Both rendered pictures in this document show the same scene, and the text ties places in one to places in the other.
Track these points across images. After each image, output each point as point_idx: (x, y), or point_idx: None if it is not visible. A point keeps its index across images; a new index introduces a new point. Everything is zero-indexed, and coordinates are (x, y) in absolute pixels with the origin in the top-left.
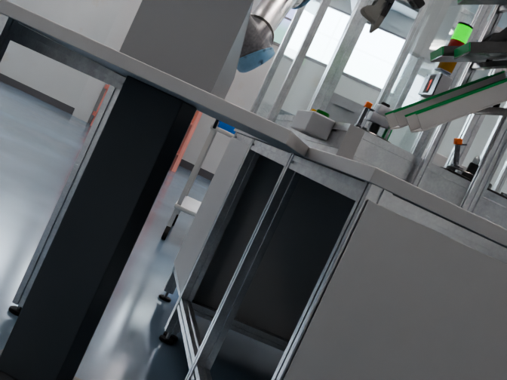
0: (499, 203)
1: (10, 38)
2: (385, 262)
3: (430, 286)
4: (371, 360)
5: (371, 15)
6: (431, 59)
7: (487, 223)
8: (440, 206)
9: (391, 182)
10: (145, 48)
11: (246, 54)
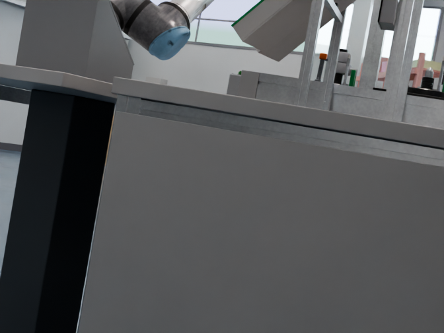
0: (437, 107)
1: None
2: (149, 170)
3: (203, 184)
4: (164, 278)
5: None
6: None
7: (245, 100)
8: (189, 96)
9: (133, 86)
10: (32, 58)
11: (152, 39)
